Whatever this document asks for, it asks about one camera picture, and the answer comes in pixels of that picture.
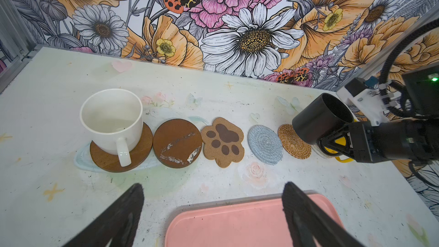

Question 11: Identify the brown paw shaped coaster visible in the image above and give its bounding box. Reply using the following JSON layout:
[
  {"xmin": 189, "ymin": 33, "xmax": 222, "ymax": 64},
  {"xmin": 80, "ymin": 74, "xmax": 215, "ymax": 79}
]
[{"xmin": 201, "ymin": 117, "xmax": 245, "ymax": 168}]

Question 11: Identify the white mug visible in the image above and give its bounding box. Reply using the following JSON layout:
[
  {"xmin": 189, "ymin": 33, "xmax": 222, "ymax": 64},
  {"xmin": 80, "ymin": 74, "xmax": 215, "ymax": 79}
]
[{"xmin": 80, "ymin": 89, "xmax": 143, "ymax": 167}]

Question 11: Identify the woven rattan round coaster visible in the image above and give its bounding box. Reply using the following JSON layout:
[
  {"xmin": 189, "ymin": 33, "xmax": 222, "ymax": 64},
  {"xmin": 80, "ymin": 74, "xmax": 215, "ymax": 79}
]
[{"xmin": 277, "ymin": 124, "xmax": 312, "ymax": 160}]

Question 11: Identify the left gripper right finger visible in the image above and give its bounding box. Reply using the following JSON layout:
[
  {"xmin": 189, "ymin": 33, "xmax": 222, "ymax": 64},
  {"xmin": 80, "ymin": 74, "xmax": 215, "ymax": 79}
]
[{"xmin": 282, "ymin": 182, "xmax": 362, "ymax": 247}]

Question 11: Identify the yellow mug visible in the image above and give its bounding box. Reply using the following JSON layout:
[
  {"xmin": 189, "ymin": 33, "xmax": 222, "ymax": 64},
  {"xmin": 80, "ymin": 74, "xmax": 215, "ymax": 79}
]
[{"xmin": 324, "ymin": 137, "xmax": 354, "ymax": 163}]

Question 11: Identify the black mug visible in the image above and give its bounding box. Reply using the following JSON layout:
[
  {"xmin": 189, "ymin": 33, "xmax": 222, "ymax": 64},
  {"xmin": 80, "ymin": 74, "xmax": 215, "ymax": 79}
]
[{"xmin": 292, "ymin": 93, "xmax": 354, "ymax": 145}]

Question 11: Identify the grey round felt coaster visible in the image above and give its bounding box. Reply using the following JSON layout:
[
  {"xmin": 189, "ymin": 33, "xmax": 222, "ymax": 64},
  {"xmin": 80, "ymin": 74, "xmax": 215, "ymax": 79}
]
[{"xmin": 248, "ymin": 125, "xmax": 283, "ymax": 165}]

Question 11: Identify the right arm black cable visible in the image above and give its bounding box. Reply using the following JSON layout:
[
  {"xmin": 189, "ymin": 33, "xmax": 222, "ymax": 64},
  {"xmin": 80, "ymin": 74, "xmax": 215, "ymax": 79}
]
[{"xmin": 378, "ymin": 16, "xmax": 439, "ymax": 119}]

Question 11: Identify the dark brown round coaster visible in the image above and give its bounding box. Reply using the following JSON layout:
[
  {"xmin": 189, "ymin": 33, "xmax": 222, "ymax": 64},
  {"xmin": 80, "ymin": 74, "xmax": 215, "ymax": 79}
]
[{"xmin": 153, "ymin": 119, "xmax": 202, "ymax": 169}]

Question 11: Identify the pink silicone tray mat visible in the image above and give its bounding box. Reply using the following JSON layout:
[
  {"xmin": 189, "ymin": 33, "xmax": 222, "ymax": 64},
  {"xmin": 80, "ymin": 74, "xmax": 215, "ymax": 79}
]
[{"xmin": 164, "ymin": 193, "xmax": 344, "ymax": 247}]

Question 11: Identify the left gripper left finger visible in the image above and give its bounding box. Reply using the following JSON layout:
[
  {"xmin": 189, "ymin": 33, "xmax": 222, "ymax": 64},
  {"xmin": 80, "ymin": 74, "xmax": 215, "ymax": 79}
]
[{"xmin": 65, "ymin": 183, "xmax": 144, "ymax": 247}]

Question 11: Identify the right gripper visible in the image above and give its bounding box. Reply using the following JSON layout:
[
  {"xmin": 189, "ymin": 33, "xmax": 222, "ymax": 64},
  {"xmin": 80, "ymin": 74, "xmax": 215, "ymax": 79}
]
[{"xmin": 318, "ymin": 119, "xmax": 439, "ymax": 163}]

